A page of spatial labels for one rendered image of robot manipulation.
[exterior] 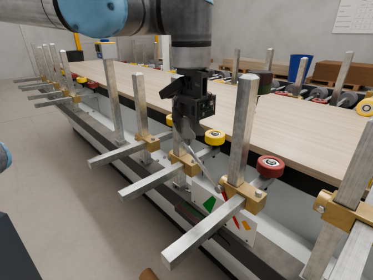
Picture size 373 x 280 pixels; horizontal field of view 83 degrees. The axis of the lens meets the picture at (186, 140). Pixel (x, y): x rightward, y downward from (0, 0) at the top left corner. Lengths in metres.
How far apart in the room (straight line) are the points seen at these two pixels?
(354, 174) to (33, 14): 0.61
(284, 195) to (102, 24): 0.74
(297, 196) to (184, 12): 0.65
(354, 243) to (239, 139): 0.29
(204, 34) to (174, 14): 0.07
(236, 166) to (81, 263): 1.26
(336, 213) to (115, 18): 0.52
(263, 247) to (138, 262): 0.96
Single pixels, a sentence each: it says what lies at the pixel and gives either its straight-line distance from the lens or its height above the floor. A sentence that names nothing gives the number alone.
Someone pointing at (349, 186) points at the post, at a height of 1.02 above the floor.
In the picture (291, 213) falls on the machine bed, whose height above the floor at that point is 0.69.
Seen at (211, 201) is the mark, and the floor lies 0.77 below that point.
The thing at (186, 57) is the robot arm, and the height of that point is 1.22.
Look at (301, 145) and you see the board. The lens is 0.86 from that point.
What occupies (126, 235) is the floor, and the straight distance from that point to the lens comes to 1.67.
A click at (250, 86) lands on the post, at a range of 0.51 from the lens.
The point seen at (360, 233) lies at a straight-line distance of 0.49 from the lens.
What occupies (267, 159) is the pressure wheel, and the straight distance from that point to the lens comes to 0.72.
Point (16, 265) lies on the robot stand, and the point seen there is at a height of 0.34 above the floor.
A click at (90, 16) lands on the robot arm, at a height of 1.29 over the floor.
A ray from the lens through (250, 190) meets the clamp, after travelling 0.63.
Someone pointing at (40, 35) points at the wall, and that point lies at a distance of 8.37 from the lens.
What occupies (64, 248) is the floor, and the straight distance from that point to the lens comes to 1.75.
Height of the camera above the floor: 1.27
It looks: 27 degrees down
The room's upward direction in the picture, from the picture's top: straight up
